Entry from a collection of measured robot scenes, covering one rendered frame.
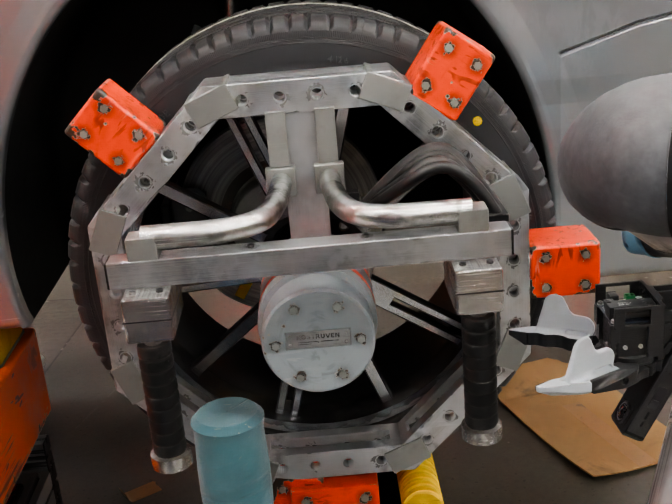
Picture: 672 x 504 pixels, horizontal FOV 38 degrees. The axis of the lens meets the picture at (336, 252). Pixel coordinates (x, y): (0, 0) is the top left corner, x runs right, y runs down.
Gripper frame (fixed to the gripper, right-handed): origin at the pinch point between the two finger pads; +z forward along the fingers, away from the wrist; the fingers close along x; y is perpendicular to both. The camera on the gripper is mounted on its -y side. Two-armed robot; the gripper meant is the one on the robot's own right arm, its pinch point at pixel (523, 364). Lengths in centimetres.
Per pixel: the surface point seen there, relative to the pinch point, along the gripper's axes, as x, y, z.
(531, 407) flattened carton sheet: -132, -82, -30
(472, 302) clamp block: 1.6, 8.5, 5.4
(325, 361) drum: -5.9, -0.5, 21.1
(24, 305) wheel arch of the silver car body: -44, -5, 66
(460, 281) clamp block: 1.6, 10.9, 6.6
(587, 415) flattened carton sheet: -126, -82, -43
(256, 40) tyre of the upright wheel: -29, 33, 26
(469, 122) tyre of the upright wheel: -28.7, 20.0, 0.4
